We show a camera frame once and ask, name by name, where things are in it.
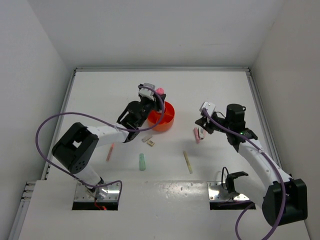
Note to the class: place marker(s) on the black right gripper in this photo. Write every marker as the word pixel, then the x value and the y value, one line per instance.
pixel 205 123

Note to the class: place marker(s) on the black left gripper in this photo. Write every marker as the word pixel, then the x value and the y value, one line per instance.
pixel 157 104

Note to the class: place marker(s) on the pink capped glue bottle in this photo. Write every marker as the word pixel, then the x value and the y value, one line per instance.
pixel 160 91

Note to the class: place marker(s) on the green glue stick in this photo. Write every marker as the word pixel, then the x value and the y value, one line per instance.
pixel 142 162

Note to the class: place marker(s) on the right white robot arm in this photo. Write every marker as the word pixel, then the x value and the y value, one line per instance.
pixel 282 199

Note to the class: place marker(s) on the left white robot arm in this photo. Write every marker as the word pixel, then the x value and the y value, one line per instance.
pixel 76 146

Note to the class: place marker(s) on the orange round divided container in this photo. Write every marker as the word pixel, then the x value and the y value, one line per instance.
pixel 167 121

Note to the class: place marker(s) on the grey white eraser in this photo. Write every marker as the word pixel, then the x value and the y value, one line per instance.
pixel 146 138

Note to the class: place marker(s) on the small tan barcode box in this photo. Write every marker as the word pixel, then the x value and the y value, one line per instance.
pixel 150 143

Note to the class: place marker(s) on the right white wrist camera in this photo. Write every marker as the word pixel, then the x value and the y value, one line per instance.
pixel 209 107

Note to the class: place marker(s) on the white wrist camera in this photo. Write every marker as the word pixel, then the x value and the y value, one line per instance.
pixel 145 91
pixel 209 107

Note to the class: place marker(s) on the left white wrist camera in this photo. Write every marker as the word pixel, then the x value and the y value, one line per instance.
pixel 145 91

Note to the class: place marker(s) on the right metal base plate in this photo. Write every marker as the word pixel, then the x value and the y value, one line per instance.
pixel 218 194

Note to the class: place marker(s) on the metal base plate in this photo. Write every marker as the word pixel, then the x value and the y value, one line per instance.
pixel 218 194
pixel 106 194

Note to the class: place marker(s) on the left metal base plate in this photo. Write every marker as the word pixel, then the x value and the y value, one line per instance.
pixel 106 194

